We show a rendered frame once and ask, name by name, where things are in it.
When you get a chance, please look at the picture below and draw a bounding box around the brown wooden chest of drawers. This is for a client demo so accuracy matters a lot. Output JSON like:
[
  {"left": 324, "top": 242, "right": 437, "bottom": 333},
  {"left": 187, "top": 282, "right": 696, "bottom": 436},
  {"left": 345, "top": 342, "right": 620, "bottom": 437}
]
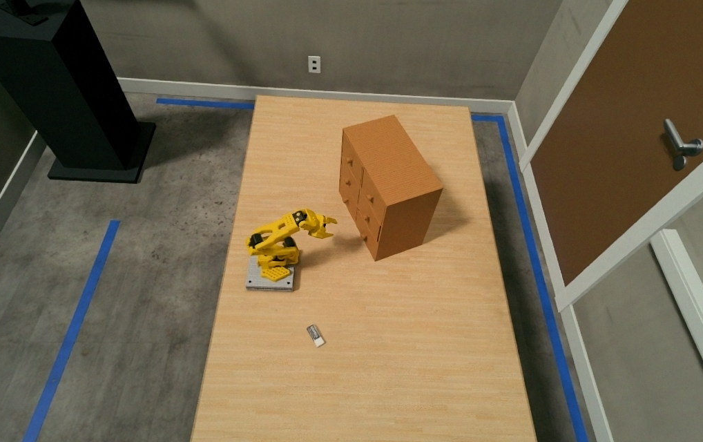
[{"left": 338, "top": 115, "right": 443, "bottom": 262}]

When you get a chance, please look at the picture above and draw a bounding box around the wooden drawer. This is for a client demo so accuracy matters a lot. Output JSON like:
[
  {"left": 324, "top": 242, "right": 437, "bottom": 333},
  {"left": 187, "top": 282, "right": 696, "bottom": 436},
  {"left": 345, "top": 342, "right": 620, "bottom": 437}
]
[
  {"left": 340, "top": 176, "right": 358, "bottom": 222},
  {"left": 341, "top": 157, "right": 360, "bottom": 205},
  {"left": 342, "top": 134, "right": 363, "bottom": 184},
  {"left": 362, "top": 170, "right": 385, "bottom": 224},
  {"left": 358, "top": 190, "right": 381, "bottom": 242},
  {"left": 356, "top": 211, "right": 377, "bottom": 258}
]

